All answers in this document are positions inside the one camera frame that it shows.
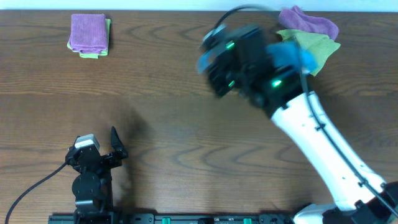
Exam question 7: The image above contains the crumpled green cloth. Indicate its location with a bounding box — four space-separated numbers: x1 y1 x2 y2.
277 29 341 76

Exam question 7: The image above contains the folded green cloth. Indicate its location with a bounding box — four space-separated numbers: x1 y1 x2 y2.
67 18 111 59

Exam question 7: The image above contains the folded purple cloth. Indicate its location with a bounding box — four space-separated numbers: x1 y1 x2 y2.
68 14 108 54

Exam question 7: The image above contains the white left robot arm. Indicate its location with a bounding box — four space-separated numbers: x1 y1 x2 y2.
65 127 128 223

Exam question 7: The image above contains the blue microfiber cloth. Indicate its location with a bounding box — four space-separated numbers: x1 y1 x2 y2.
196 40 318 75

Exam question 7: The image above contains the crumpled purple cloth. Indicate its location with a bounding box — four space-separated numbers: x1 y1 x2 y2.
279 6 340 40

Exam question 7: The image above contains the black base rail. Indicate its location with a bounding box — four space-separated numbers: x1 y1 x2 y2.
48 213 294 224

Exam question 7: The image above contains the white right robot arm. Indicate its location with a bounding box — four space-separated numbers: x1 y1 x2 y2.
197 25 397 223

